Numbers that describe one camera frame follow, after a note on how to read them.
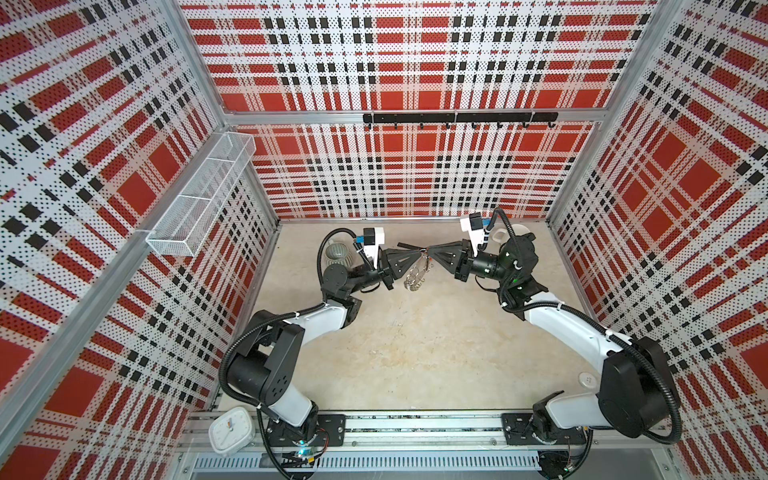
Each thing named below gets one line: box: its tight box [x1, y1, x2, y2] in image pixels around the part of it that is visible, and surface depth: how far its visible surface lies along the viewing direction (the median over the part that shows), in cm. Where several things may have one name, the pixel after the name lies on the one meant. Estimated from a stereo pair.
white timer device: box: [208, 407, 256, 455], surface depth 72 cm
